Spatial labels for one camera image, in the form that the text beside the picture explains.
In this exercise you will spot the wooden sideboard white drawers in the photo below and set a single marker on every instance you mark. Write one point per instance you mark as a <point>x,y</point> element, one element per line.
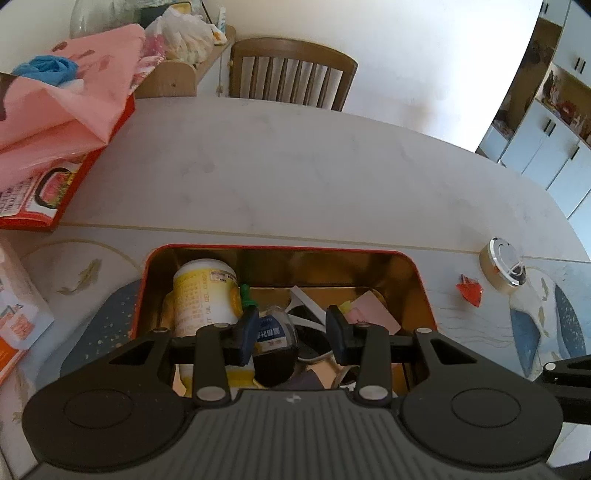
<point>171,78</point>

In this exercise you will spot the white wall cabinet unit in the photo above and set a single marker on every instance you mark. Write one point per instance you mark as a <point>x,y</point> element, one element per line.
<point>545,152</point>

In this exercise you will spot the pink printed plastic bag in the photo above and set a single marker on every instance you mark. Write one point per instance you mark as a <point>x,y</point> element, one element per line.
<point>69,106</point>

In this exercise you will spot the wooden chair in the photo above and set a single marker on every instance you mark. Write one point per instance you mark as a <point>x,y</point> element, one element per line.
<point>295,50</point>

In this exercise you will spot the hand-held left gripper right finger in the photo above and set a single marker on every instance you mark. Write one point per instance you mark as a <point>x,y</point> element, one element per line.
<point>339,337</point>

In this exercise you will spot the small dark bottle blue label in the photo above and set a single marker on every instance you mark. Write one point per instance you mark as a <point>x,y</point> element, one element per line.
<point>277,364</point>

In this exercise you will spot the white tube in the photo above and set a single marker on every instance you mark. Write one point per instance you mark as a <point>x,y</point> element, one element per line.
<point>220,25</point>

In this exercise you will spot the white yellow supplement bottle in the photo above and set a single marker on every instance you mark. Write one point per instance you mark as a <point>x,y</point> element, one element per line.
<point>203,295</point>

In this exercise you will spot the green plastic clip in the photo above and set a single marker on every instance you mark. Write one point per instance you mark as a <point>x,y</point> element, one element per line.
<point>245,297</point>

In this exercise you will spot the red cardboard box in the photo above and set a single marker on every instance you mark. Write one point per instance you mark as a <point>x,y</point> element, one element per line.
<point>69,198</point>

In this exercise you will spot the red metal tin box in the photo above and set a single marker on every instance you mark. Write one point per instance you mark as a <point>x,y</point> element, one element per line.
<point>323,265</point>

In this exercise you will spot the round gold tin silver lid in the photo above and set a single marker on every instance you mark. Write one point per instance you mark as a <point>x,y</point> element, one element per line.
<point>505,258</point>

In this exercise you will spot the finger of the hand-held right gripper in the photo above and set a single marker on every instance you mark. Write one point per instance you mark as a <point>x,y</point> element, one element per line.
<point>572,387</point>

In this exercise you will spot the clear plastic bag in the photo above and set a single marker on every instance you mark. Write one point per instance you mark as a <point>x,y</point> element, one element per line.
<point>184,32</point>

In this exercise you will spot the pink sticky note pad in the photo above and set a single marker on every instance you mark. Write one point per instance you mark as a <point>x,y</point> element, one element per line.
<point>374,309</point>

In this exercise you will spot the white sunglasses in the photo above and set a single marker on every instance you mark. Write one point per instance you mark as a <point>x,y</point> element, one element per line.
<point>304,302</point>

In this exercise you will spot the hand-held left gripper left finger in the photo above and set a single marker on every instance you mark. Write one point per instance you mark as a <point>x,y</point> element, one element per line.
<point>244,337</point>

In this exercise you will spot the red crumpled wrapper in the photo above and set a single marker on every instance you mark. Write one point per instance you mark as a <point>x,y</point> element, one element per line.
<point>471,290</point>

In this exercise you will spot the blue crumpled cloth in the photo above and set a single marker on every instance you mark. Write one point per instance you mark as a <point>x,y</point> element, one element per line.
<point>46,69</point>

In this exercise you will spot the glass jar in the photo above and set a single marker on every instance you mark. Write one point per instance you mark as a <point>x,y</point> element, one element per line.
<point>101,14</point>

